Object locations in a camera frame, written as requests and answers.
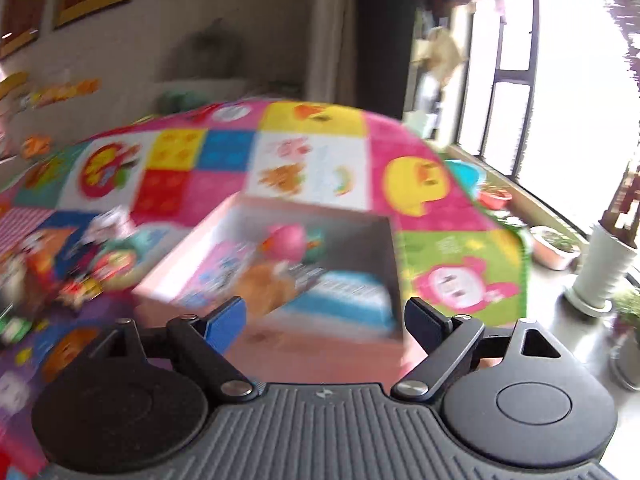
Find white potted plant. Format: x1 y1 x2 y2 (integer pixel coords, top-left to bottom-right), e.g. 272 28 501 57
565 160 640 317

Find pink cardboard box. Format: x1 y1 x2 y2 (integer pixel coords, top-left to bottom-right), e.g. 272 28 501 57
132 194 406 391

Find green cloth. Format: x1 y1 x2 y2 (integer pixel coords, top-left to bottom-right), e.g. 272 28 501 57
159 91 201 115

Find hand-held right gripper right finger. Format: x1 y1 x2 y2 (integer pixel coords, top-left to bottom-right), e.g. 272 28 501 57
391 297 563 402

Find orange wall stickers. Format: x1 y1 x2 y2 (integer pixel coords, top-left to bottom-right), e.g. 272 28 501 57
0 72 101 111

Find grey potted green plant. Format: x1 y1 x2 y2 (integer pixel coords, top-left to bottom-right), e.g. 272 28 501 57
607 290 640 391

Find black metal chair frame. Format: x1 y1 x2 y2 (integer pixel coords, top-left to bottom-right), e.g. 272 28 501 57
457 0 541 176

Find teal plastic basin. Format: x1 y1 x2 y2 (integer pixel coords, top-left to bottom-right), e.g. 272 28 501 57
445 160 488 193

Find blue striped box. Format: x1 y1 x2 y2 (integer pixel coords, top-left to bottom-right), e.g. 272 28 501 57
280 270 396 336

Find small red yellow toy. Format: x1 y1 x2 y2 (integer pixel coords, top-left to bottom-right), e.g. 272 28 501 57
57 275 103 308

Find hanging beige cloth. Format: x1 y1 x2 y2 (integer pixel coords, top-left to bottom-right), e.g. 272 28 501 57
412 27 468 91

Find teal plastic toy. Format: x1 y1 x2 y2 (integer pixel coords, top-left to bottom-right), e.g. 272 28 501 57
305 232 328 261

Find orange plush toy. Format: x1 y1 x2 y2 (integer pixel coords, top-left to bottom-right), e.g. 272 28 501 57
235 260 301 316

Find round red toy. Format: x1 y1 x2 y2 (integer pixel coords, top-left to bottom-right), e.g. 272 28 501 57
92 247 138 286

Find colourful printed blanket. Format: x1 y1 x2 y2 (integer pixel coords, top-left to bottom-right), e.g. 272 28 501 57
0 100 533 480

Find grey plush cushion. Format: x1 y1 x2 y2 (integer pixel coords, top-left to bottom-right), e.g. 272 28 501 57
170 17 246 83

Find pink blue picture card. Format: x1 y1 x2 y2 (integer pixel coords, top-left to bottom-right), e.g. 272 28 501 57
177 240 263 306

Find pink soft toy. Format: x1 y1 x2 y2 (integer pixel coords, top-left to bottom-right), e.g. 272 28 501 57
265 224 308 261

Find beige curtain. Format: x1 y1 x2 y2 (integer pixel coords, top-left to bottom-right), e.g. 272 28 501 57
305 0 358 106

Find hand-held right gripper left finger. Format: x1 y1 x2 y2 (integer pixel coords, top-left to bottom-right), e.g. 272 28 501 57
97 297 255 402

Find red plant bowl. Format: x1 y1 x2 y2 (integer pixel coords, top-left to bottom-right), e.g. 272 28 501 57
477 185 513 213

